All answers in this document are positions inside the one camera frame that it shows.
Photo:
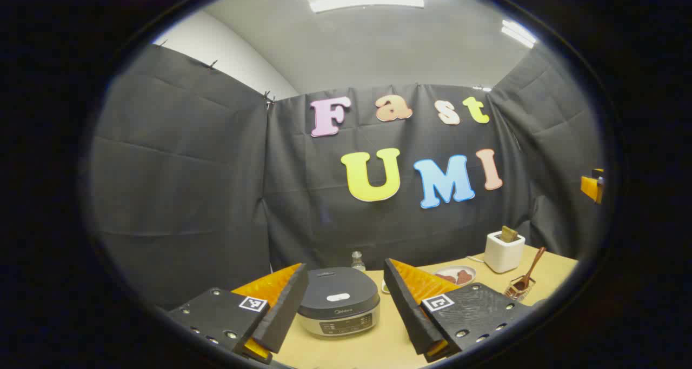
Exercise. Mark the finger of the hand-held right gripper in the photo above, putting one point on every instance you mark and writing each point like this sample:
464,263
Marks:
590,186

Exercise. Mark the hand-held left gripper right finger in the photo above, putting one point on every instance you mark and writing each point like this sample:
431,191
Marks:
408,309

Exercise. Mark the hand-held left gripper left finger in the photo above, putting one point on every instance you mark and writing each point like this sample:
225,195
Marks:
284,309

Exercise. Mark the dark grey rice cooker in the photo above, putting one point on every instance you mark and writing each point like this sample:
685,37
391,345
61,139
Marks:
338,299

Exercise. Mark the brown wooden spoon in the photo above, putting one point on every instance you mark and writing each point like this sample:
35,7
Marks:
532,266

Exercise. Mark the clear glass chopstick holder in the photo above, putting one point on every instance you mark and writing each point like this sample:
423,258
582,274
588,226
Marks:
518,292

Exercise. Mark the red meat piece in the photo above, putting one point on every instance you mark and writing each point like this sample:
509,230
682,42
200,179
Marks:
464,276
446,278

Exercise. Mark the white round plate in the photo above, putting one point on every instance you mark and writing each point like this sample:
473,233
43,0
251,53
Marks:
453,270

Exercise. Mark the small clear glass bottle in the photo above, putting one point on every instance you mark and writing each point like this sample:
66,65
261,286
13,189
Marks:
358,262

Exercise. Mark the brown toast slice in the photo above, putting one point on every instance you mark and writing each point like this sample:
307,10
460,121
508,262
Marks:
508,234

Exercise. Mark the white toaster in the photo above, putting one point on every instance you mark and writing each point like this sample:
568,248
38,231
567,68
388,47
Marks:
503,255

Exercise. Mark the small ceiling light panel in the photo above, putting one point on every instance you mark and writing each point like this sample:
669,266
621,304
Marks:
518,33

